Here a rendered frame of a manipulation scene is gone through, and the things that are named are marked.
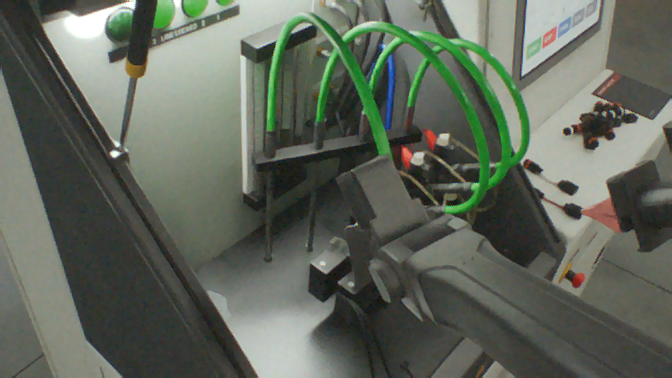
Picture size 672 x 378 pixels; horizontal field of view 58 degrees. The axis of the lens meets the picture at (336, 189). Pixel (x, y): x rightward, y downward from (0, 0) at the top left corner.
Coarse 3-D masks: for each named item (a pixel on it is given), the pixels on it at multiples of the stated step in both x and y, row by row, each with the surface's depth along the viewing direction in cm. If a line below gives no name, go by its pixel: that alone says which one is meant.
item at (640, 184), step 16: (624, 176) 74; (640, 176) 75; (656, 176) 76; (624, 192) 74; (640, 192) 74; (656, 192) 72; (640, 208) 73; (656, 208) 72; (640, 224) 74; (656, 224) 73; (640, 240) 74; (656, 240) 75
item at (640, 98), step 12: (600, 84) 159; (612, 84) 160; (624, 84) 161; (636, 84) 161; (600, 96) 155; (612, 96) 155; (624, 96) 156; (636, 96) 156; (648, 96) 157; (660, 96) 158; (624, 108) 152; (636, 108) 152; (648, 108) 153; (660, 108) 153
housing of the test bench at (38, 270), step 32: (0, 96) 79; (0, 128) 86; (0, 160) 93; (0, 192) 102; (32, 192) 89; (0, 224) 113; (32, 224) 98; (32, 256) 108; (32, 288) 121; (64, 288) 103; (32, 320) 136; (64, 320) 115; (64, 352) 129
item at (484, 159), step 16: (352, 32) 91; (384, 32) 87; (400, 32) 85; (416, 48) 84; (336, 64) 97; (432, 64) 84; (448, 80) 83; (320, 96) 102; (464, 96) 83; (320, 112) 104; (464, 112) 84; (320, 128) 106; (480, 128) 84; (320, 144) 109; (480, 144) 85; (480, 160) 86; (480, 176) 88; (480, 192) 89; (432, 208) 97; (448, 208) 95; (464, 208) 92
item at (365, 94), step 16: (304, 16) 78; (288, 32) 85; (336, 32) 73; (336, 48) 72; (272, 64) 93; (352, 64) 70; (272, 80) 95; (272, 96) 98; (368, 96) 69; (272, 112) 100; (368, 112) 69; (272, 128) 102; (384, 144) 68
